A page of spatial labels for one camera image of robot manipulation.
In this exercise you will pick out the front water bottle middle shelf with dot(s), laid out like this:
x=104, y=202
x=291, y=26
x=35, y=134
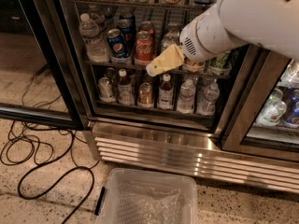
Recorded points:
x=93, y=39

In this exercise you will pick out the rear red cola can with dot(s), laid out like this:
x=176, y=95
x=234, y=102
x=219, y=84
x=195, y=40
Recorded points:
x=148, y=27

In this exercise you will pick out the clear bottle right compartment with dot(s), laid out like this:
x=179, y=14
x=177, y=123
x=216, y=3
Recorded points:
x=273, y=109

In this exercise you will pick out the brown juice bottle left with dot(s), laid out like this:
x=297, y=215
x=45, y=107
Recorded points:
x=125, y=88

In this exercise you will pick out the closed right fridge door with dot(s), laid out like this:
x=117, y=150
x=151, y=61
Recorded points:
x=257, y=77

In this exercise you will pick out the front red Coca-Cola can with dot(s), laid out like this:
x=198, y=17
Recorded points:
x=143, y=48

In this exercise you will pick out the silver can bottom shelf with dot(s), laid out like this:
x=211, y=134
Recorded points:
x=106, y=90

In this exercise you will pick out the rear water bottle middle shelf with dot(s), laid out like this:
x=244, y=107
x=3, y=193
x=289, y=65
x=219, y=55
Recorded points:
x=98, y=17

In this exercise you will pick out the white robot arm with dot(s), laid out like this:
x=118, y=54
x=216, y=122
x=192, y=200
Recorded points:
x=229, y=24

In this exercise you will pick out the rear blue Pepsi can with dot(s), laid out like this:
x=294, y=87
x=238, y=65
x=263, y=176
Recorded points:
x=126, y=28

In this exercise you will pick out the gold can bottom shelf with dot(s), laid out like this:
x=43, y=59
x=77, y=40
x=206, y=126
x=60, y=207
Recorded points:
x=145, y=95

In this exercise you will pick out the stainless steel display fridge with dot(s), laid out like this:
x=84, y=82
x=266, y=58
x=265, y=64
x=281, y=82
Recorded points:
x=167, y=140

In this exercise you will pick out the front gold can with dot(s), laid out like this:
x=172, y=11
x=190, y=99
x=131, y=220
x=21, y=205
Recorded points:
x=194, y=67

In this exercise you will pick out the front green can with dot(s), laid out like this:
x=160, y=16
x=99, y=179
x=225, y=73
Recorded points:
x=219, y=65

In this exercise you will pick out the blue pepsi can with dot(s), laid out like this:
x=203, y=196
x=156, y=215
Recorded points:
x=126, y=28
x=117, y=43

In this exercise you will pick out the blue Pepsi can right compartment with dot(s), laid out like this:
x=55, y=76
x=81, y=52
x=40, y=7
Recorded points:
x=291, y=117

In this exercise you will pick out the water bottle shelf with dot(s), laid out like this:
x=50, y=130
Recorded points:
x=93, y=39
x=98, y=17
x=209, y=95
x=186, y=97

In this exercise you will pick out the brown juice bottle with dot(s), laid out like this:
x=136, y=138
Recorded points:
x=165, y=97
x=125, y=88

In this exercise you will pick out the brown juice bottle right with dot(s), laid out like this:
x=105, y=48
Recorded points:
x=165, y=97

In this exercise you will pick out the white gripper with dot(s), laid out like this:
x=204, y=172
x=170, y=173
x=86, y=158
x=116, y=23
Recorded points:
x=193, y=41

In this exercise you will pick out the front blue Pepsi can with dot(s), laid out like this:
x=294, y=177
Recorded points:
x=117, y=43

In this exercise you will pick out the clear plastic storage bin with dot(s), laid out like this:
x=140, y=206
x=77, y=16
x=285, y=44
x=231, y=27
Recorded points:
x=111, y=191

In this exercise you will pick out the bubble wrap sheet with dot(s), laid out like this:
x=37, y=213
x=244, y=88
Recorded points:
x=148, y=205

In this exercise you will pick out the rightmost water bottle bottom shelf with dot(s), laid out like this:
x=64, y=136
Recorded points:
x=209, y=95

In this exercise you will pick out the open glass fridge door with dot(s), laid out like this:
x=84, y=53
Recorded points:
x=38, y=80

